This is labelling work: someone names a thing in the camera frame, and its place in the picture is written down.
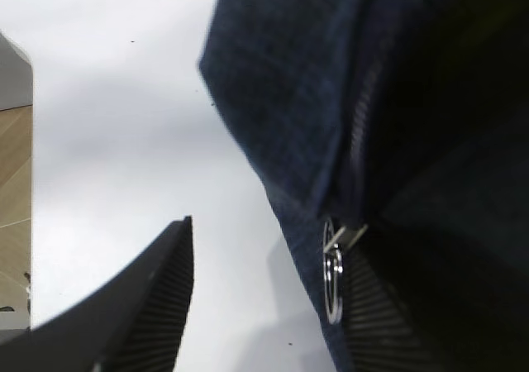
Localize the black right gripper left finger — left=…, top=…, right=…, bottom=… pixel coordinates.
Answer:
left=1, top=217, right=193, bottom=372

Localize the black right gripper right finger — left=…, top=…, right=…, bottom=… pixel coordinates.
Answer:
left=341, top=224, right=528, bottom=371

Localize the dark blue lunch bag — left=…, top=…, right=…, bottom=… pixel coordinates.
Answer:
left=199, top=0, right=528, bottom=371

